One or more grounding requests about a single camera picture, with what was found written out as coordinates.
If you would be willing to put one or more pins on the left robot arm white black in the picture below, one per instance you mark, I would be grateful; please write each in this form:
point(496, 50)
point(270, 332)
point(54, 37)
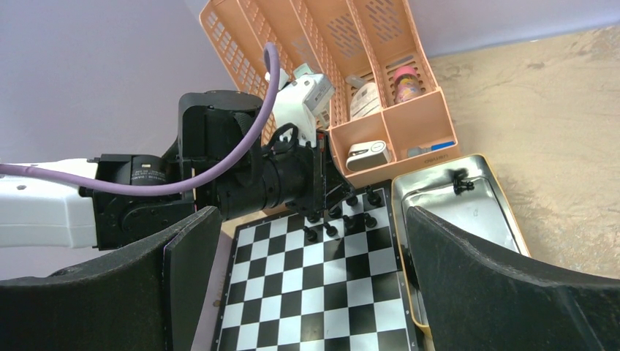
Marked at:
point(113, 200)

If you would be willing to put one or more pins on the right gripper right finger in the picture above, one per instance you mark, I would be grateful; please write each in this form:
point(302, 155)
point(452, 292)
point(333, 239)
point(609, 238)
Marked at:
point(481, 296)

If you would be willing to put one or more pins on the white stapler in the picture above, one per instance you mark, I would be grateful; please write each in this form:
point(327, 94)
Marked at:
point(367, 155)

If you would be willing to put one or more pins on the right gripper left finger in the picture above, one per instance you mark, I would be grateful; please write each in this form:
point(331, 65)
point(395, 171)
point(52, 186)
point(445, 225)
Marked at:
point(148, 295)

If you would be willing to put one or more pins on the pile of black chess pieces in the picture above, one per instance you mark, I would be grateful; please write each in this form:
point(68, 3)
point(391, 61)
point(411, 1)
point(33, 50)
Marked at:
point(461, 183)

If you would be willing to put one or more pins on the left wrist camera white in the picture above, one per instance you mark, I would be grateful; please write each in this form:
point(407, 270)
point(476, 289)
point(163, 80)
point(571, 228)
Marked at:
point(303, 102)

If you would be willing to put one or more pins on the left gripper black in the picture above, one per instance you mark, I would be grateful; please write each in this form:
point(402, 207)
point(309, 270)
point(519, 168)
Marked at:
point(305, 180)

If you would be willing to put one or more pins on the peach plastic desk organizer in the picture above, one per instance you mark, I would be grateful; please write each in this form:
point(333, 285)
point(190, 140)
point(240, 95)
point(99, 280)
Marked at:
point(370, 39)

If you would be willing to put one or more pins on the pink bottle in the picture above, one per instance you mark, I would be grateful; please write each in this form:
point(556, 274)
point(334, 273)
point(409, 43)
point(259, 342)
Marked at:
point(406, 84)

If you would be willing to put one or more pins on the black white chess board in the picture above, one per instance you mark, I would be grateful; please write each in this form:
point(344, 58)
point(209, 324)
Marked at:
point(344, 293)

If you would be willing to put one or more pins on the white paper pack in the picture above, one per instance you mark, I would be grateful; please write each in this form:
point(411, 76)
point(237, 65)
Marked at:
point(365, 100)

